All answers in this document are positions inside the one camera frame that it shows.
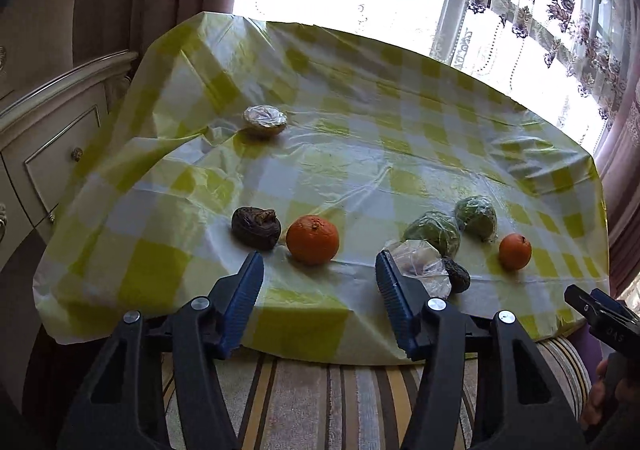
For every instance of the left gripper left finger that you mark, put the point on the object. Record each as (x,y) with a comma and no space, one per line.
(120,405)

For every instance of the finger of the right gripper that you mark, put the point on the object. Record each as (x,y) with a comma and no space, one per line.
(597,317)
(617,306)

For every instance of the small orange with stem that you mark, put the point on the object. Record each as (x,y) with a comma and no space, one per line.
(514,252)

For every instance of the orange fruit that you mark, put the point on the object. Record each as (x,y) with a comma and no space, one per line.
(312,240)

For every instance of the person's right hand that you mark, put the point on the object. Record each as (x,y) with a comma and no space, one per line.
(625,392)

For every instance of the purple cardboard box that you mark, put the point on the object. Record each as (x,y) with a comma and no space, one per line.
(590,349)

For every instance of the dark wrinkled passion fruit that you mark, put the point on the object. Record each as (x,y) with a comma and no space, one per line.
(459,278)

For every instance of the green wrapped fruit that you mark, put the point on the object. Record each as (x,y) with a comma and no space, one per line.
(438,229)
(476,215)

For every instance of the wrapped halved yellow fruit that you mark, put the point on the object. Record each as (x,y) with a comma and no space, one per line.
(417,259)

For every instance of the pink floral curtain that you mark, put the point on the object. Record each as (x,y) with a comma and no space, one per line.
(618,166)

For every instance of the white cabinet with drawers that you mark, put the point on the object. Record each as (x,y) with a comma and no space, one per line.
(44,133)

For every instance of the yellow white checkered tablecloth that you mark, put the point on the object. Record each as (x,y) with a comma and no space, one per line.
(376,136)

